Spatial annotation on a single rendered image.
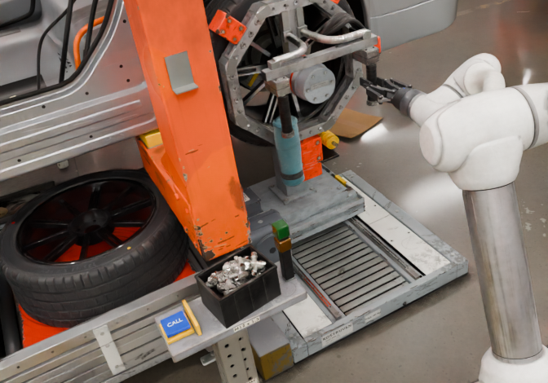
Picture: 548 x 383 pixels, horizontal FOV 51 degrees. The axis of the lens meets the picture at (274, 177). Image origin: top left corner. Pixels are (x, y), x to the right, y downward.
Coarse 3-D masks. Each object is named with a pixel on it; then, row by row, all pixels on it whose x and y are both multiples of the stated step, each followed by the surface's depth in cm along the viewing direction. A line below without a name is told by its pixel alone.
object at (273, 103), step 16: (320, 16) 217; (272, 32) 204; (336, 32) 215; (256, 48) 204; (272, 48) 208; (320, 48) 232; (256, 64) 207; (336, 64) 224; (336, 80) 224; (272, 96) 216; (256, 112) 231; (272, 112) 219; (304, 112) 228; (272, 128) 220
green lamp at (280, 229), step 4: (280, 220) 165; (272, 224) 164; (276, 224) 164; (280, 224) 164; (284, 224) 164; (272, 228) 165; (276, 228) 163; (280, 228) 162; (284, 228) 163; (288, 228) 164; (276, 232) 163; (280, 232) 163; (284, 232) 164; (288, 232) 164; (276, 236) 164; (280, 236) 163; (284, 236) 164
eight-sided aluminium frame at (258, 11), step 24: (264, 0) 191; (288, 0) 189; (312, 0) 193; (240, 48) 189; (360, 72) 217; (240, 96) 197; (336, 96) 222; (240, 120) 201; (312, 120) 222; (336, 120) 222
